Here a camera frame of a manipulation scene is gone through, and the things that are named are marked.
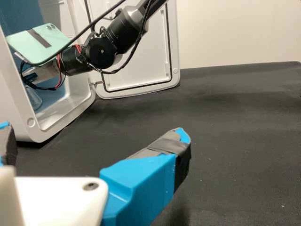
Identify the white incubator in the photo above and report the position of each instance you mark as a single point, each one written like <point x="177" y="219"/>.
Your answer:
<point x="14" y="113"/>

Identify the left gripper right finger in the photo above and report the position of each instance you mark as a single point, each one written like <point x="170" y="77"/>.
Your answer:
<point x="141" y="179"/>

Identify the clear flask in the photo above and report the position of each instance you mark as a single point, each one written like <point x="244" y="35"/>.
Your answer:
<point x="35" y="100"/>

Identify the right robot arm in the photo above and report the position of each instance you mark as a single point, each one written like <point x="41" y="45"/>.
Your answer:
<point x="127" y="28"/>

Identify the right wrist camera phone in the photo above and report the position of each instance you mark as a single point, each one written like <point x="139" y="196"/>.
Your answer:
<point x="40" y="44"/>

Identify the incubator door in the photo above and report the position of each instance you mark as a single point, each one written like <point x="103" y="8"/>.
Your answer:
<point x="145" y="54"/>

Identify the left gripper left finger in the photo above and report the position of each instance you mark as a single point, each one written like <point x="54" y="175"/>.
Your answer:
<point x="7" y="143"/>

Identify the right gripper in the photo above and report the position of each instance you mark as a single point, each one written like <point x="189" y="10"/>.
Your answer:
<point x="48" y="71"/>

